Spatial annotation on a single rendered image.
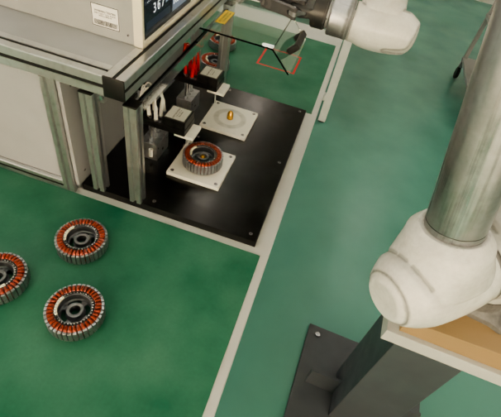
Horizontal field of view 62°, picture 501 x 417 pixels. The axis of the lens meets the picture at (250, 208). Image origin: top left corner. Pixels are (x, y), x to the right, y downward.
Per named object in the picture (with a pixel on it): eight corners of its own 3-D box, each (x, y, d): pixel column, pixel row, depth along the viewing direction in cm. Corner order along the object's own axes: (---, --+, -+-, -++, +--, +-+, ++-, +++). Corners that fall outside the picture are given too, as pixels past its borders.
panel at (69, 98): (183, 70, 151) (187, -17, 129) (79, 185, 105) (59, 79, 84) (180, 69, 151) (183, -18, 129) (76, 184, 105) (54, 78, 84)
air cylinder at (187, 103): (198, 104, 138) (200, 90, 134) (190, 116, 133) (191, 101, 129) (184, 100, 138) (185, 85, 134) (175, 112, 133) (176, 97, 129)
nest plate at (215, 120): (257, 116, 139) (258, 112, 138) (244, 141, 128) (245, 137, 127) (215, 103, 140) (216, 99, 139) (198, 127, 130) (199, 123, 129)
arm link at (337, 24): (347, 32, 106) (325, 26, 106) (360, -6, 99) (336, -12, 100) (343, 46, 100) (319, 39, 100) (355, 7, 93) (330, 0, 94)
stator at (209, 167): (227, 157, 120) (229, 147, 117) (214, 181, 112) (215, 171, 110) (191, 146, 121) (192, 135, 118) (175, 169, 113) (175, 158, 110)
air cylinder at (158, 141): (168, 146, 121) (169, 131, 117) (157, 160, 116) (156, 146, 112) (152, 141, 122) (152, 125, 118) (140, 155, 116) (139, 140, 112)
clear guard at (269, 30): (305, 40, 129) (310, 21, 125) (288, 75, 113) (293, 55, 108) (207, 12, 132) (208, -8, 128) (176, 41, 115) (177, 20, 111)
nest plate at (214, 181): (235, 158, 122) (236, 155, 121) (217, 191, 112) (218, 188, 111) (187, 143, 123) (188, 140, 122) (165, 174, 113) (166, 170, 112)
